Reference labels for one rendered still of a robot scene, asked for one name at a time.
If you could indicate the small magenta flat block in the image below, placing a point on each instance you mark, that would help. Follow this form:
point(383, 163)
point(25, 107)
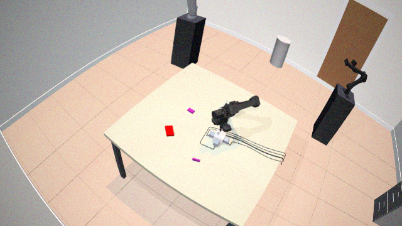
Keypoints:
point(190, 110)

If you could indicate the red flat block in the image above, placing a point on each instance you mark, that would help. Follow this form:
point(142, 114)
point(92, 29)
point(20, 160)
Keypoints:
point(169, 131)

